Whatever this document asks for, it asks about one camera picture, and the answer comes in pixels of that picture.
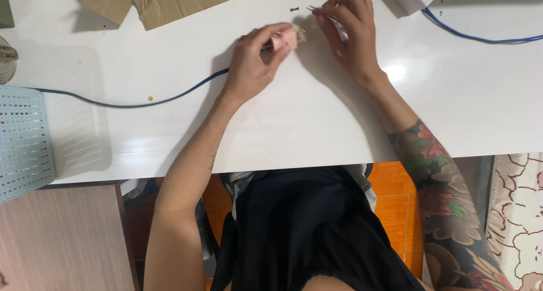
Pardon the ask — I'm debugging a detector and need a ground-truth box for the person's right hand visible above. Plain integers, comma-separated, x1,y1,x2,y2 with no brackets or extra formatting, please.
312,0,387,86

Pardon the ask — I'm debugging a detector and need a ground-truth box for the person's left hand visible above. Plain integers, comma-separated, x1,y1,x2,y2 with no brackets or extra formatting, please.
221,23,294,106

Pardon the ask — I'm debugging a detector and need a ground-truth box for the thin metal screwdriver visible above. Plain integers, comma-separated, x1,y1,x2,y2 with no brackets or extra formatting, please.
306,5,350,42

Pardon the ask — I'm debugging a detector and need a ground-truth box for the pink electrical plug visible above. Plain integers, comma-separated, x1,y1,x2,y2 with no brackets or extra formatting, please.
271,28,306,51

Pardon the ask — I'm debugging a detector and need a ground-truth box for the torn brown cardboard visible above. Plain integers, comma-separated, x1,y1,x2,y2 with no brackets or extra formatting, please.
77,0,264,31

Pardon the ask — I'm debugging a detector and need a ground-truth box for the person's black garment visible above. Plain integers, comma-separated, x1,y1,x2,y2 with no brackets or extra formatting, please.
210,165,426,291

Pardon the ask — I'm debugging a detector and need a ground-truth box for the light blue perforated basket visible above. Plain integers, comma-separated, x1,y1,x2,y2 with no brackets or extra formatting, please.
0,85,58,205

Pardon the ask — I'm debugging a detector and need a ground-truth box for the clear glass object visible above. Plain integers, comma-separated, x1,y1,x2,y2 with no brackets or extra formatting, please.
0,36,19,85

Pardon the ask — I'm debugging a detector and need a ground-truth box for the cream patterned cloth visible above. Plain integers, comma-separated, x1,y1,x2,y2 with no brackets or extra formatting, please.
485,153,543,291

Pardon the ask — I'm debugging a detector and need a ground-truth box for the grey flat object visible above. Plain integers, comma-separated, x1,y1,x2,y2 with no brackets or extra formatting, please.
0,0,15,29

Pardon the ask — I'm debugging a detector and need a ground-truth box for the bright blue cable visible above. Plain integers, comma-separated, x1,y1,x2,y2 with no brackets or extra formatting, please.
421,7,543,45

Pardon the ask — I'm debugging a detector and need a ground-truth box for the dark blue power cable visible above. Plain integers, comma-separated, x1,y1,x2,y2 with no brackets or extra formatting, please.
33,47,272,109

